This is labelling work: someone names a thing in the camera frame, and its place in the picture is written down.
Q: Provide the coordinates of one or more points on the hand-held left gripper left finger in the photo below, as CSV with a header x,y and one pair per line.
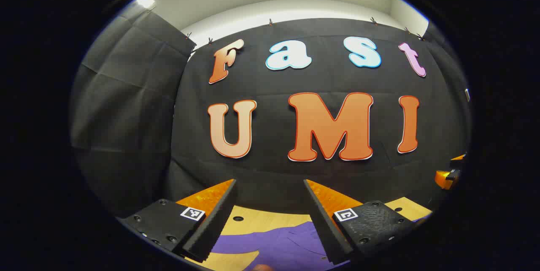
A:
x,y
213,228

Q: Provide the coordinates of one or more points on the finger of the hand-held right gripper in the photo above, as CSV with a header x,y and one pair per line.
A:
x,y
459,158
445,178

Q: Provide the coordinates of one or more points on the black backdrop cloth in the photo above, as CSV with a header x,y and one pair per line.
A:
x,y
274,178

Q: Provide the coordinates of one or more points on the purple shirt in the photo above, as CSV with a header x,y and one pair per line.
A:
x,y
278,247

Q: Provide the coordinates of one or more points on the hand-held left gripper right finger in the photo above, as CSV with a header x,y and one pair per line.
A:
x,y
327,228

